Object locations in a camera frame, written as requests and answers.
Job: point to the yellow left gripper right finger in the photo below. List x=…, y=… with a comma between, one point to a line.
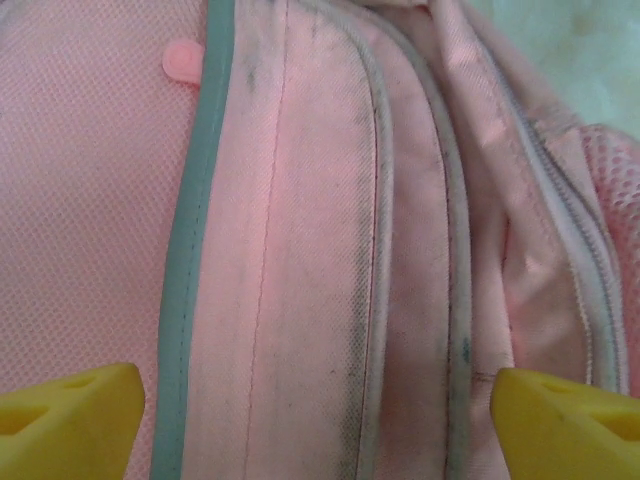
x=570, y=435

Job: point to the pink student backpack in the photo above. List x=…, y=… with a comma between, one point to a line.
x=310, y=225

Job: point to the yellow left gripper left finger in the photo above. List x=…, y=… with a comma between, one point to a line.
x=65, y=430

